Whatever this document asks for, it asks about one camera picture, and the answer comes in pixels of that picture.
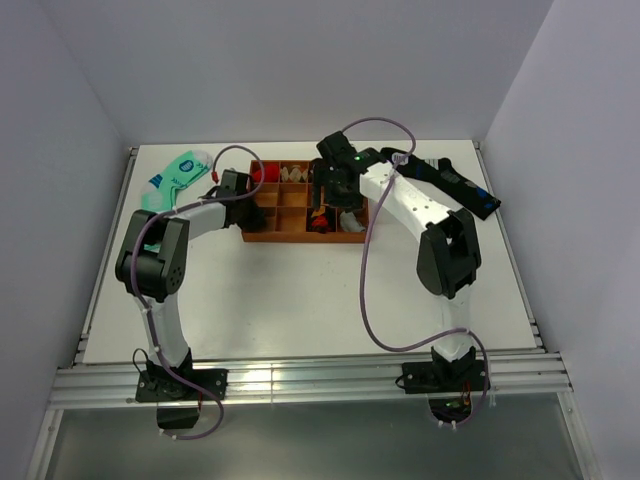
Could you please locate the red yellow argyle sock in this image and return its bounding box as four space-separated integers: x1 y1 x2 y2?
306 206 335 234

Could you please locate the mint green sock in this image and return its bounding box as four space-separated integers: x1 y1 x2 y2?
140 150 213 213

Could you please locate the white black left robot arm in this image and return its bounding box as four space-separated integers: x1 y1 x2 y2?
115 169 266 399

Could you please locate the rolled beige argyle sock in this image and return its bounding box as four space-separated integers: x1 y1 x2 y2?
280 166 308 183

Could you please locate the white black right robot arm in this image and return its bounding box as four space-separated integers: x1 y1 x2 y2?
312 131 481 390

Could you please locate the rolled red sock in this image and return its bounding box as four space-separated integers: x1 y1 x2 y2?
252 164 280 183

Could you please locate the brown wooden compartment tray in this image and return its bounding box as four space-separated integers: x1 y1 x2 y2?
242 160 369 244

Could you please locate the aluminium front rail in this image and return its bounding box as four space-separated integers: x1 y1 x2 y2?
47 352 572 410

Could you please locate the black blue sock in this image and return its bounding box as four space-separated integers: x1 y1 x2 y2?
398 155 501 220

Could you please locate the rolled grey sock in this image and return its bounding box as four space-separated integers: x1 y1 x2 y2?
339 211 366 233

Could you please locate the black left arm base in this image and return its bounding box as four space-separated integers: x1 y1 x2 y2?
135 364 228 432

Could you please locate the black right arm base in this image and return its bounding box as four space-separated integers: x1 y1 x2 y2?
395 357 491 427

